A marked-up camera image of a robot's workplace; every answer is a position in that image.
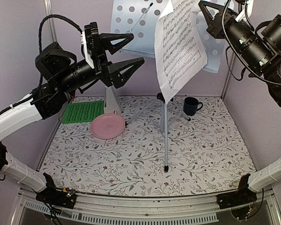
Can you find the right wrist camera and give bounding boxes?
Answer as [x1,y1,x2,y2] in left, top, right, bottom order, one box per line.
[235,0,254,22]

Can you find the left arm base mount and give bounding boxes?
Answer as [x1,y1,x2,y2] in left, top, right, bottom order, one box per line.
[36,173,77,209]

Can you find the green sheet music page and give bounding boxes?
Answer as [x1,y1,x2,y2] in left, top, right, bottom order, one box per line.
[61,101,104,124]

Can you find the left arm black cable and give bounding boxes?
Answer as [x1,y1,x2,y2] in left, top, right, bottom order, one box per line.
[38,14,84,54]

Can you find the light blue music stand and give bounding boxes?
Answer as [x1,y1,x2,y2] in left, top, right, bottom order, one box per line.
[110,0,223,173]

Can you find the pink plastic plate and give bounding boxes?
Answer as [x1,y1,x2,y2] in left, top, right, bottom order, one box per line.
[90,113,126,140]

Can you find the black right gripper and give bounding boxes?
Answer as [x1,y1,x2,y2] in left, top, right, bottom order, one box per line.
[198,0,273,72]

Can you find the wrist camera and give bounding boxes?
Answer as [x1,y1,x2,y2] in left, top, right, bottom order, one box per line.
[81,22,99,69]
[235,0,254,22]

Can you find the dark blue ceramic mug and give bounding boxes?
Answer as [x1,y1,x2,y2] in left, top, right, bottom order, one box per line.
[183,97,203,116]

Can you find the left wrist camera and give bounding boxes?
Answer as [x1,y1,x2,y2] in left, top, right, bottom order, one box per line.
[81,22,99,69]

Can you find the white metronome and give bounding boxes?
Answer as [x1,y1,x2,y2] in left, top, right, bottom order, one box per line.
[104,86,122,115]

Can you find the left aluminium frame post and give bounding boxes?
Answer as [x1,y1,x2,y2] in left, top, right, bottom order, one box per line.
[43,0,57,42]

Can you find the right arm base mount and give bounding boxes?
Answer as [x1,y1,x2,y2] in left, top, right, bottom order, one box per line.
[216,174,257,209]

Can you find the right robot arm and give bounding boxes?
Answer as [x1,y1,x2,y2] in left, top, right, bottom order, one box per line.
[199,0,281,107]

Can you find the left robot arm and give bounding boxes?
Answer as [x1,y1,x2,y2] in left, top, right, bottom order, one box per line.
[0,32,144,203]

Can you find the white sheet music page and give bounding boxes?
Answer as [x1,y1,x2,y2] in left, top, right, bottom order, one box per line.
[154,0,207,104]

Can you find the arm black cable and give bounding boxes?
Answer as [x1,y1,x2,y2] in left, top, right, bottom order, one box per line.
[38,14,84,54]
[221,0,281,86]

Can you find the right aluminium frame post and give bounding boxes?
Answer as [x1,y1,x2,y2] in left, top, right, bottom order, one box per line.
[221,52,237,101]

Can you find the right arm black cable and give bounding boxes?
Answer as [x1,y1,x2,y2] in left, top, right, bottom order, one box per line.
[221,0,281,86]

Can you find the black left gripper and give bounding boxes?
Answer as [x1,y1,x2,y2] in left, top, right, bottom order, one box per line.
[57,32,145,93]

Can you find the front aluminium rail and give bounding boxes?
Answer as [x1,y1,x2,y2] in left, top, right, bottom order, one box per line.
[13,188,281,225]

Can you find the aluminium frame post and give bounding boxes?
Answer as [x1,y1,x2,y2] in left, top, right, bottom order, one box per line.
[221,52,237,101]
[43,0,57,42]

